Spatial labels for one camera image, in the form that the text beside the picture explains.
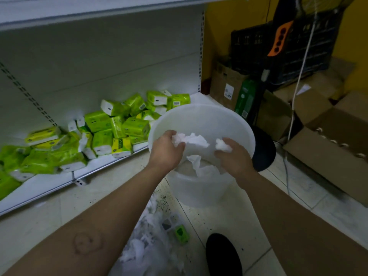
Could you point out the open cardboard box with bottles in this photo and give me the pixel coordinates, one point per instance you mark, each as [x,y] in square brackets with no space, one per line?
[336,163]

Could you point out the white plastic bucket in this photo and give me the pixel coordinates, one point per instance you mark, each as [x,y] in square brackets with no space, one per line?
[207,120]

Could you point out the flat cardboard box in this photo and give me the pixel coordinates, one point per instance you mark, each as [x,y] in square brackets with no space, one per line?
[342,67]

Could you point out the person's black shoe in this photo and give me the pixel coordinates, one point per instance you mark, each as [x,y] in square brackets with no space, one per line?
[222,255]

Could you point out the small green wrapper scrap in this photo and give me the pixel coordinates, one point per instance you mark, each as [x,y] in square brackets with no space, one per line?
[181,234]

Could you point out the person's left forearm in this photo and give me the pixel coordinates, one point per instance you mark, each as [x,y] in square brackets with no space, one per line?
[95,227]

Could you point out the person's right hand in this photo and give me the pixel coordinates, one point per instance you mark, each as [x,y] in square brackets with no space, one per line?
[237,162]

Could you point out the heap of shredded white tissue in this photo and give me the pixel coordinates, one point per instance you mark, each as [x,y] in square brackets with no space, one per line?
[146,244]

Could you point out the person's left hand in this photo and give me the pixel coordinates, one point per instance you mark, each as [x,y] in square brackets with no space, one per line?
[164,153]

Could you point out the white tissue sheet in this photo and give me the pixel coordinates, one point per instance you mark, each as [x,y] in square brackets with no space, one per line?
[201,168]

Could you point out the clear plastic wrapper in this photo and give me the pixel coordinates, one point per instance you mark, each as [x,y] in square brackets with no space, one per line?
[168,222]

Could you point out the person's right forearm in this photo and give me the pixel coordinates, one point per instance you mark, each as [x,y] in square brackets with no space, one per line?
[290,227]

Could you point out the black standing fan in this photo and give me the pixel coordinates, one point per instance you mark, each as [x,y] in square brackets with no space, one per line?
[280,34]

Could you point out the person's right fingers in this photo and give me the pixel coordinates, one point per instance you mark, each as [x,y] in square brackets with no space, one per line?
[232,146]

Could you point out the cardboard box with white label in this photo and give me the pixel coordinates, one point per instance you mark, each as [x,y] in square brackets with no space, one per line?
[222,86]

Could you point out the large white tissue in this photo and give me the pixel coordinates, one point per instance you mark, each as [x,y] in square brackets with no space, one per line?
[192,140]

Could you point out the black plastic crate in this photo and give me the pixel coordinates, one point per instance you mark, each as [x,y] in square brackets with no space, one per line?
[313,45]

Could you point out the pile of green tissue packets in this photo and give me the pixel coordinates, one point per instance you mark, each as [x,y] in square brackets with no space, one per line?
[100,132]

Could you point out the green carton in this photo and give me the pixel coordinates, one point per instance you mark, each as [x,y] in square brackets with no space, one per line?
[246,98]

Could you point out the white metal shelf unit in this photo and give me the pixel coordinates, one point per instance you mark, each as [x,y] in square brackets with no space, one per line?
[100,63]

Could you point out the small white tissue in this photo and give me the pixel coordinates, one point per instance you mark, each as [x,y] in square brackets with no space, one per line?
[222,145]

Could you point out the person's left fingers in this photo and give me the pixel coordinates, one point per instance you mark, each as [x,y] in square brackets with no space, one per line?
[172,135]

